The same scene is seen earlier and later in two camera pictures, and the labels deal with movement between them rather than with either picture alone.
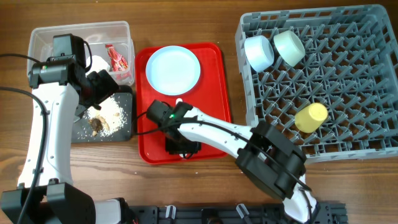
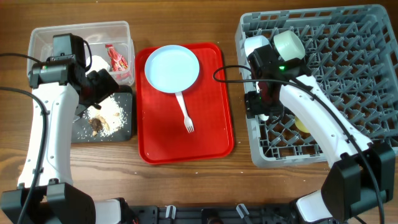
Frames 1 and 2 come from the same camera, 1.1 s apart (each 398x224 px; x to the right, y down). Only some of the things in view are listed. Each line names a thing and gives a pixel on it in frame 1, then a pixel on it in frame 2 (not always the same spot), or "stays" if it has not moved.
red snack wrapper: [119, 63] stays
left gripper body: [99, 89] stays
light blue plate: [173, 70] stays
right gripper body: [183, 146] → [257, 103]
